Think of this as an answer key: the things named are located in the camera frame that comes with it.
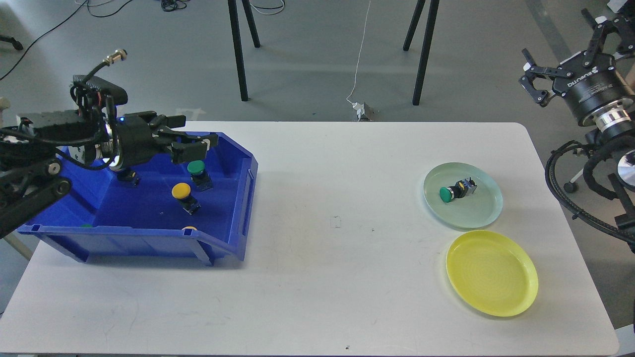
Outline white cable on floor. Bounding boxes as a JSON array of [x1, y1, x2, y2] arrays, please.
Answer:
[[346, 0, 373, 106]]

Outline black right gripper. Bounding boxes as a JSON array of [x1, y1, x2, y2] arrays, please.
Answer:
[[519, 7, 635, 130]]

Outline yellow push button bin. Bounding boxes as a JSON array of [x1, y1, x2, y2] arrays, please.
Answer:
[[172, 182, 200, 215], [116, 168, 140, 187]]

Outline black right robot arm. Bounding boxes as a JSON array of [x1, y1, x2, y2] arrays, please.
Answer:
[[519, 9, 635, 249]]

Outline black floor cable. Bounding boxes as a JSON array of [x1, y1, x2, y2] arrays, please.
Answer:
[[0, 0, 134, 81]]

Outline light green plate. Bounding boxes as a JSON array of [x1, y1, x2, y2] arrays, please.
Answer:
[[422, 162, 503, 231]]

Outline yellow plate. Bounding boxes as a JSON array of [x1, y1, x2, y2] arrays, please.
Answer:
[[445, 230, 539, 318]]

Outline green push button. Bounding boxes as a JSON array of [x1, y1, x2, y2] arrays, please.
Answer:
[[187, 160, 213, 191], [439, 177, 478, 203]]

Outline green push button in bin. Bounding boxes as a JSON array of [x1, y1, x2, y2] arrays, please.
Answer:
[[187, 160, 213, 191]]

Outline black tripod left legs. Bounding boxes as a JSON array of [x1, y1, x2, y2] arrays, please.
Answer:
[[227, 0, 261, 102]]

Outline blue plastic bin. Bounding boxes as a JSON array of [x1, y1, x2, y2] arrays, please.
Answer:
[[17, 133, 257, 266]]

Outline black tripod legs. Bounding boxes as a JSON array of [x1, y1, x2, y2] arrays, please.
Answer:
[[403, 0, 440, 106], [227, 0, 261, 102]]

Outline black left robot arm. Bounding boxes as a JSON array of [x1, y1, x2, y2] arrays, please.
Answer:
[[0, 49, 218, 237]]

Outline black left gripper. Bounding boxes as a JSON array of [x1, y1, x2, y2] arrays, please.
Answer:
[[110, 112, 219, 171]]

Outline black tripod right legs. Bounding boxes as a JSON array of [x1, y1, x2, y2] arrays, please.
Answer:
[[403, 0, 440, 106]]

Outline white power plug adapter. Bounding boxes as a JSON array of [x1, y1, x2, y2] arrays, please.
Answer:
[[352, 102, 375, 122]]

